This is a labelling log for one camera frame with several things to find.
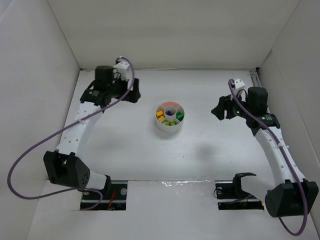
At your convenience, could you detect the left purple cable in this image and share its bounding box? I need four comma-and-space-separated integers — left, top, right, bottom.
7, 56, 136, 210

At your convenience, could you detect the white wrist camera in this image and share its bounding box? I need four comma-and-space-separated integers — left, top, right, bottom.
113, 58, 131, 81
231, 78, 246, 95

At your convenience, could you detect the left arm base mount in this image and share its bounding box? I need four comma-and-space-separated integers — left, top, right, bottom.
80, 180, 128, 211

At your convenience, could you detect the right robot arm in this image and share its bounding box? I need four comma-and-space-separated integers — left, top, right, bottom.
211, 84, 319, 219

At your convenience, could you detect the blue lego plate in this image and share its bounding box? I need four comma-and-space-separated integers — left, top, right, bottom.
165, 111, 173, 116

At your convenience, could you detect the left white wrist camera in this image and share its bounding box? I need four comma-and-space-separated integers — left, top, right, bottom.
113, 58, 131, 81

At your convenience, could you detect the green lego brick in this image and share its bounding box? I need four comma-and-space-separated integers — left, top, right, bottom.
176, 112, 184, 121

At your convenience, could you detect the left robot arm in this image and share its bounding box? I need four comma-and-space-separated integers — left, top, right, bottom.
43, 61, 141, 196

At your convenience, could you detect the purple cable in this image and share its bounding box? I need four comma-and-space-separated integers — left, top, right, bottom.
7, 56, 136, 210
227, 78, 310, 237

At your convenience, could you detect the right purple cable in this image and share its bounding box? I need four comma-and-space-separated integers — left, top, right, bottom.
227, 78, 310, 237

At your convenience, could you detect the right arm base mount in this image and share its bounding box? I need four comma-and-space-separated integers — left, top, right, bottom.
213, 180, 264, 211

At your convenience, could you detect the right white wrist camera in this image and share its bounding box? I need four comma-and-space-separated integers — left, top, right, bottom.
231, 78, 246, 95

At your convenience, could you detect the aluminium rail right side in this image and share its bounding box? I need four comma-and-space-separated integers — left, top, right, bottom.
248, 70, 269, 116

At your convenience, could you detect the white divided round container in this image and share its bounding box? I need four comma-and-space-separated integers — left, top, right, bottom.
155, 101, 185, 133

